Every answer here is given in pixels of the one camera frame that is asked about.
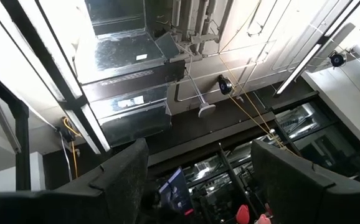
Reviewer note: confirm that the metal air duct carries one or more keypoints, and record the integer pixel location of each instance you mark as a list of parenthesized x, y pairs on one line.
[(121, 53)]

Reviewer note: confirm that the white pendant ceiling fixture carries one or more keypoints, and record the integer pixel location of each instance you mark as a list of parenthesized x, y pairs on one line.
[(206, 109)]

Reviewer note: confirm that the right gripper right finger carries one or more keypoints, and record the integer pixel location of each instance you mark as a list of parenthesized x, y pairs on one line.
[(307, 199)]

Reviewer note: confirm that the computer monitor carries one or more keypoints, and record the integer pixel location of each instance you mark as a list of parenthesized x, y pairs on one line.
[(177, 193)]

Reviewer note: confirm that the black metal rig frame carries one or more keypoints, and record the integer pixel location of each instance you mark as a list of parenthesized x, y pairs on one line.
[(22, 149)]

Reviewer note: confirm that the grey ceiling pipes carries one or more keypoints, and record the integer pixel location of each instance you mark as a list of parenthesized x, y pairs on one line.
[(195, 18)]

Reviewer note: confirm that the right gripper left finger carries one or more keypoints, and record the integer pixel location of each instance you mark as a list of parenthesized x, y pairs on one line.
[(74, 205)]

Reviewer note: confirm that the red artificial tulip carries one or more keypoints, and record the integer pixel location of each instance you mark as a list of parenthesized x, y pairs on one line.
[(243, 214)]

